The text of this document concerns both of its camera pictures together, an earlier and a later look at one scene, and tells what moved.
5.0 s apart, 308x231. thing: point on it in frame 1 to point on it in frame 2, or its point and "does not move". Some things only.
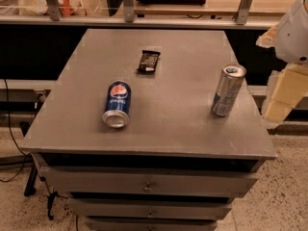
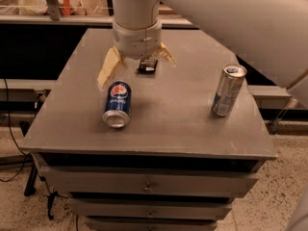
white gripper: x=294 y=38 to x=136 y=42
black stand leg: x=30 y=189 does not move
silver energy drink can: x=231 y=79 does not move
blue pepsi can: x=117 y=111 does not move
